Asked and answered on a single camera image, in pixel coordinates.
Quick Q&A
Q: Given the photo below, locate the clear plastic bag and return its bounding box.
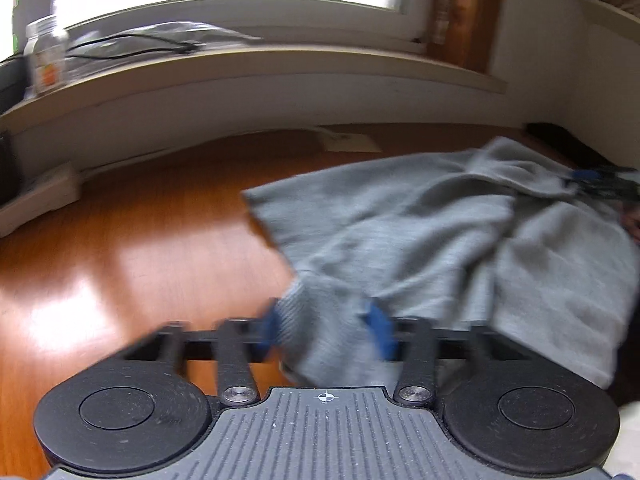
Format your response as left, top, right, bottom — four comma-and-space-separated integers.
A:
65, 20, 263, 61

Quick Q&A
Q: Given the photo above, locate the white shelf board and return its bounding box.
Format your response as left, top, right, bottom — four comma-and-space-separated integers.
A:
572, 0, 640, 31

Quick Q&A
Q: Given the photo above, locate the clear jar orange label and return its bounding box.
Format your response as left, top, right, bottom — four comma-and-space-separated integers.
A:
25, 15, 70, 98

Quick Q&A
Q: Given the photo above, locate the beige window sill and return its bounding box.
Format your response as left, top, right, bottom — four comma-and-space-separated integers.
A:
0, 40, 508, 136

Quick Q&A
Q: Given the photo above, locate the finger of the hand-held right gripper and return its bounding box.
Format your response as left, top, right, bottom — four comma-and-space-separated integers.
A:
577, 184, 640, 203
567, 167, 640, 185

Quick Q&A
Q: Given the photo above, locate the clear plastic blind wand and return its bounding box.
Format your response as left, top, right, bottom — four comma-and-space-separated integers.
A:
432, 0, 453, 43

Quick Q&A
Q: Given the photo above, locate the black folded cloth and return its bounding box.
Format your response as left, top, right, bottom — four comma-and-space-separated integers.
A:
525, 122, 621, 168

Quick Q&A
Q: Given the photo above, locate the black power adapter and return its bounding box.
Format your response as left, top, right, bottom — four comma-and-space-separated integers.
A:
0, 130, 22, 206

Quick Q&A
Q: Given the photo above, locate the white framed window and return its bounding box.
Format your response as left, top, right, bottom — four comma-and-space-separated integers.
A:
0, 0, 441, 56

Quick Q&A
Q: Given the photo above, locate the black cable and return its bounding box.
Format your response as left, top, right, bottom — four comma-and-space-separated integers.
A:
65, 30, 201, 58

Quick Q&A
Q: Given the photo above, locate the white flat card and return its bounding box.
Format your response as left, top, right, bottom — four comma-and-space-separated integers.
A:
315, 127, 383, 156

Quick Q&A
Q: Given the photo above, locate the black box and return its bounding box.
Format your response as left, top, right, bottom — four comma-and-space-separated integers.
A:
0, 56, 27, 113

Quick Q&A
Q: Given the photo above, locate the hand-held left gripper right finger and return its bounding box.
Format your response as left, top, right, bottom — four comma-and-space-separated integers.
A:
364, 297, 531, 406

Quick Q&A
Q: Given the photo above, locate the wooden window frame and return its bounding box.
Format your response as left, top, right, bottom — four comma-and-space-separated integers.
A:
427, 0, 506, 76

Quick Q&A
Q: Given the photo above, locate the grey sweater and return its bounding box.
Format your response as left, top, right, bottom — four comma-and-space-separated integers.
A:
242, 136, 640, 391

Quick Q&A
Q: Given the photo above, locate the white power strip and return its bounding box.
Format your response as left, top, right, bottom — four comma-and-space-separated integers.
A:
0, 162, 83, 238

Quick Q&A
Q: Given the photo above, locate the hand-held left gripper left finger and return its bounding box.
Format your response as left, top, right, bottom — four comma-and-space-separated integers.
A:
122, 300, 288, 407

